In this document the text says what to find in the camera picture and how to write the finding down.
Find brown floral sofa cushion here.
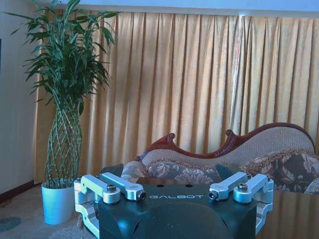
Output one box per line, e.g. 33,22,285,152
239,149,319,195

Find orange pleated curtain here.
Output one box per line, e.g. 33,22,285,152
33,9,319,185

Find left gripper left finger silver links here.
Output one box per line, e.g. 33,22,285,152
74,163,147,238

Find carved wood floral sofa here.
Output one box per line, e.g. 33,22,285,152
121,122,319,195

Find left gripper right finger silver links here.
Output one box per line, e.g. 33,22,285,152
208,163,275,235

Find white plant pot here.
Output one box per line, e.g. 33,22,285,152
41,181,76,226

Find tall green bamboo plant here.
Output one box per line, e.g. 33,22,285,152
3,0,120,189

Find patterned floor rug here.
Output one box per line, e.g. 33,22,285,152
0,199,98,239

